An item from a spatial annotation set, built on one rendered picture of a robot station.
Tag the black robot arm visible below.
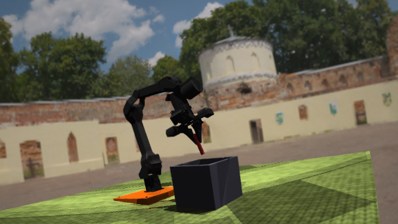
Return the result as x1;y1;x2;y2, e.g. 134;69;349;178
123;76;203;192

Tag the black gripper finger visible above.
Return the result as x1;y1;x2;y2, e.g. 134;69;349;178
191;121;203;143
179;129;197;145

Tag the dark red peg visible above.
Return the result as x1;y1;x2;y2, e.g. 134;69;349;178
193;134;205;155

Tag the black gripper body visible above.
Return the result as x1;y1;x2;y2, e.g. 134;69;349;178
166;102;214;138

